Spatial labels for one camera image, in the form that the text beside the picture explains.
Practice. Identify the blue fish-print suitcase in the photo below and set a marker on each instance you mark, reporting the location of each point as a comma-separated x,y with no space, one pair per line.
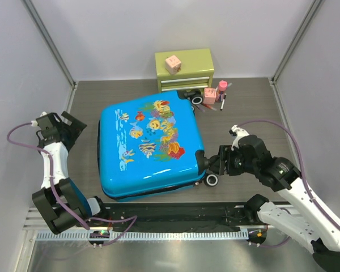
151,145

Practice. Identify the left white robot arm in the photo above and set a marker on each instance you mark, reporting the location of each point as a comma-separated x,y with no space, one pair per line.
59,201

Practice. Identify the green drawer cabinet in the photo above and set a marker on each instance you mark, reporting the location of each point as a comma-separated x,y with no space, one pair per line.
195,71

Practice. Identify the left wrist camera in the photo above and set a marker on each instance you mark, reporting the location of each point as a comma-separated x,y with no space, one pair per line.
48,122

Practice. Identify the pink cube on table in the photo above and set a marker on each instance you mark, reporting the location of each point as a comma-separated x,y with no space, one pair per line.
209,96

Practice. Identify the black white marker pen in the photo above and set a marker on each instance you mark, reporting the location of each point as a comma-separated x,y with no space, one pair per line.
223,102

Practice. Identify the pink capped bottle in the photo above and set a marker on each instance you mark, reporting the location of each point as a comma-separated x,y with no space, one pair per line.
221,88

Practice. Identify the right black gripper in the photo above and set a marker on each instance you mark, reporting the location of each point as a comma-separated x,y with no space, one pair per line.
226,152

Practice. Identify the pink cube on cabinet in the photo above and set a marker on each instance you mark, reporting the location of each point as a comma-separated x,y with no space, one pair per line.
173,64

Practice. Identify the pink silver pen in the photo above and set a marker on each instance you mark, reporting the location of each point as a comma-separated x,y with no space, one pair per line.
200,108

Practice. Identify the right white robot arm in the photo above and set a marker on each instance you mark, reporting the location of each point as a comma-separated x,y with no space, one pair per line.
319,229

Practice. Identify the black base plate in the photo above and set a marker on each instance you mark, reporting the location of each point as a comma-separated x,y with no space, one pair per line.
180,218

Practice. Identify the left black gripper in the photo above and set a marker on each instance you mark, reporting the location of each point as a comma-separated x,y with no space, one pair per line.
75,128

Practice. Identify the aluminium rail frame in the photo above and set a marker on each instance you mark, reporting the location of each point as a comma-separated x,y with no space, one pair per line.
97,235

